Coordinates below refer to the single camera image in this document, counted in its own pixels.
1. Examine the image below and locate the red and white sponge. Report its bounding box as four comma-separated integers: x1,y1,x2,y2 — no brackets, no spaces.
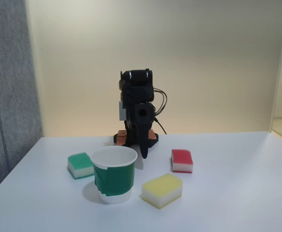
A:
170,148,194,174

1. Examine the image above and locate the green and white sponge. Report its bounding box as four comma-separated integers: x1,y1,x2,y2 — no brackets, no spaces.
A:
67,152,95,180

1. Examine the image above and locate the grey fabric partition panel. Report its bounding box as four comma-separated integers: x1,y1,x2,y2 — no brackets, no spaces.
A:
0,0,44,199

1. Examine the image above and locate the black power cable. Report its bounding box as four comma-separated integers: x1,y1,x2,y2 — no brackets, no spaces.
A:
155,117,168,135

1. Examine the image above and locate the thin arm wire bundle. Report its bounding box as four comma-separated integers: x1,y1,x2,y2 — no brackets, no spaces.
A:
152,87,169,115

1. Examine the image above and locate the yellow and white sponge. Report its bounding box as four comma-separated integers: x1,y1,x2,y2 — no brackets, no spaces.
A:
141,173,183,210

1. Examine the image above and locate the white cup with green tape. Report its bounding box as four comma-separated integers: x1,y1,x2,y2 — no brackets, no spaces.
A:
90,145,138,205

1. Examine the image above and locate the white wall outlet box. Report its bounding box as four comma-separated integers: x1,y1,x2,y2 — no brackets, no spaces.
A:
118,101,127,121

